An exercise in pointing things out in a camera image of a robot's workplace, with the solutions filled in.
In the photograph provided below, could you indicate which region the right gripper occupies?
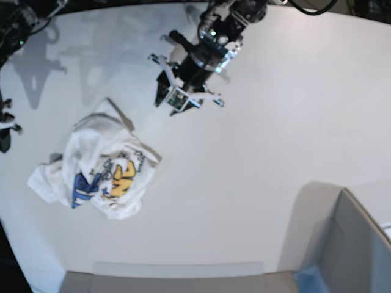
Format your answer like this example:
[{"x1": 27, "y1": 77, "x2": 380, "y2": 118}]
[{"x1": 1, "y1": 98, "x2": 23, "y2": 153}]

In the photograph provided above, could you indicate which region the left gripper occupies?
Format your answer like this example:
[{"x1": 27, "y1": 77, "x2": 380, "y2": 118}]
[{"x1": 148, "y1": 29, "x2": 229, "y2": 116}]

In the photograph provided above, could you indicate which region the white printed t-shirt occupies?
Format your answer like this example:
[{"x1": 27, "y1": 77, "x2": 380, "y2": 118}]
[{"x1": 27, "y1": 98, "x2": 161, "y2": 220}]

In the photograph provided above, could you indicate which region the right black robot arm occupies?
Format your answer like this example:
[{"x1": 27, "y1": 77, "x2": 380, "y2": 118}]
[{"x1": 1, "y1": 1, "x2": 68, "y2": 153}]

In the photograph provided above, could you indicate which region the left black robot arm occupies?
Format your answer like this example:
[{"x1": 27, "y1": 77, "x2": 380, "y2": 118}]
[{"x1": 149, "y1": 1, "x2": 268, "y2": 115}]

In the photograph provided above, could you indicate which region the grey cardboard box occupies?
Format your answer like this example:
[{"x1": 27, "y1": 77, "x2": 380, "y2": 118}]
[{"x1": 60, "y1": 186, "x2": 390, "y2": 292}]

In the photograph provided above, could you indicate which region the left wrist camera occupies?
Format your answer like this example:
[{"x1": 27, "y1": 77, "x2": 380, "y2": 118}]
[{"x1": 165, "y1": 87, "x2": 190, "y2": 112}]

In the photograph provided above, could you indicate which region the black hanging cable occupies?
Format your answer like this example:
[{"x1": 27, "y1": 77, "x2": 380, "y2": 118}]
[{"x1": 288, "y1": 0, "x2": 338, "y2": 15}]

